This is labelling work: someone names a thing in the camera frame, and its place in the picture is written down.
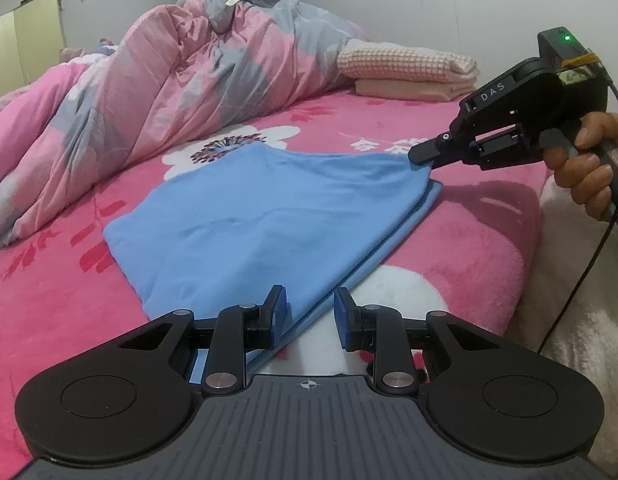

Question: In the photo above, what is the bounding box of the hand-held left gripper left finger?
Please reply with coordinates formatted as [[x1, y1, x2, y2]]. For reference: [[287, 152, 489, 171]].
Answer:
[[118, 284, 290, 396]]

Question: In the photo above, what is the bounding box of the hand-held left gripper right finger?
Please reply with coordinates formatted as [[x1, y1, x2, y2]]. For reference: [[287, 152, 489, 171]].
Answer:
[[334, 287, 504, 396]]

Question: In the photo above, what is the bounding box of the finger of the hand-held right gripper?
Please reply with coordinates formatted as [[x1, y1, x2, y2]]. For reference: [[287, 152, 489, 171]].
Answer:
[[408, 130, 478, 168]]

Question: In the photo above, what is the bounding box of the blue t-shirt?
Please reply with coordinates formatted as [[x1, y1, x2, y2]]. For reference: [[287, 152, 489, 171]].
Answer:
[[103, 141, 444, 383]]

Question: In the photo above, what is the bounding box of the person's right hand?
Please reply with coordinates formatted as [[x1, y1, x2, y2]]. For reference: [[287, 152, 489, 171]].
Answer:
[[545, 110, 618, 223]]

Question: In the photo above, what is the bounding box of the peach folded cloth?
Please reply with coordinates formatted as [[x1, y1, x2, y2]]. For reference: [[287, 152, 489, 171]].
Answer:
[[353, 71, 483, 102]]

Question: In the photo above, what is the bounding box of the pink floral bed sheet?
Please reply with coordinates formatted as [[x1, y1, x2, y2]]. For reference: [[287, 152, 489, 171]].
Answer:
[[0, 85, 552, 480]]

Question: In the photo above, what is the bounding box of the checkered pink pillow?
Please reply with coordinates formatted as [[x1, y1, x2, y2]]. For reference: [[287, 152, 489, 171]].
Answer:
[[336, 40, 477, 83]]

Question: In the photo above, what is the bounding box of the pink grey quilt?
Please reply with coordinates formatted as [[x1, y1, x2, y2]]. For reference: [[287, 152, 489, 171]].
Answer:
[[0, 0, 370, 253]]

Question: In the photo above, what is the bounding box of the pale yellow wardrobe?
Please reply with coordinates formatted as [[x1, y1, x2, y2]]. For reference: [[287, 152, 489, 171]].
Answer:
[[0, 0, 67, 103]]

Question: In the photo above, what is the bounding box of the black cable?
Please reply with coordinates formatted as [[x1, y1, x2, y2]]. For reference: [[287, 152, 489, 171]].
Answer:
[[539, 67, 618, 356]]

